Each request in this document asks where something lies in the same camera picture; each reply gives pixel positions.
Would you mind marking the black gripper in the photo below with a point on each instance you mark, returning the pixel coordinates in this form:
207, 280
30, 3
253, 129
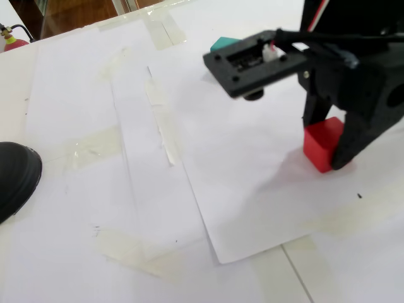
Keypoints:
360, 95

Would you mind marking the black round camera base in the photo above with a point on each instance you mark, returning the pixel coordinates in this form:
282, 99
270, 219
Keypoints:
15, 180

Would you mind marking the beige masking tape strip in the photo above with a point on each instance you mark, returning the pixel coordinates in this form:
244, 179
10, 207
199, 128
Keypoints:
347, 217
164, 28
315, 274
161, 120
112, 63
91, 148
135, 252

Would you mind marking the large white paper sheet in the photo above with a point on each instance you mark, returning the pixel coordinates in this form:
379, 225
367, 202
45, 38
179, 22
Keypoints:
135, 126

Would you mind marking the small white paper sheet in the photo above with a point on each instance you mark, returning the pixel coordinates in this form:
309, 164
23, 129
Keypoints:
252, 189

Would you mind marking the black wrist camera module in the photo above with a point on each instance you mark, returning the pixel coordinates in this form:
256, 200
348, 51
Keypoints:
252, 69

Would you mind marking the teal blue wooden cube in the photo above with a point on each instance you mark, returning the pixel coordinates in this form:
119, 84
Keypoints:
222, 42

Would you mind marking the red wooden cube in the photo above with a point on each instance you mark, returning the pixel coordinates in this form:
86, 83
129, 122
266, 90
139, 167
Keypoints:
318, 145

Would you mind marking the red fire extinguisher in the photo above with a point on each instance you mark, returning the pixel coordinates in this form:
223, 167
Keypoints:
14, 44

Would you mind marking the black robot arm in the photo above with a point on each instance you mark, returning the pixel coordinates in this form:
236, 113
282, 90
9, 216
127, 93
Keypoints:
363, 15

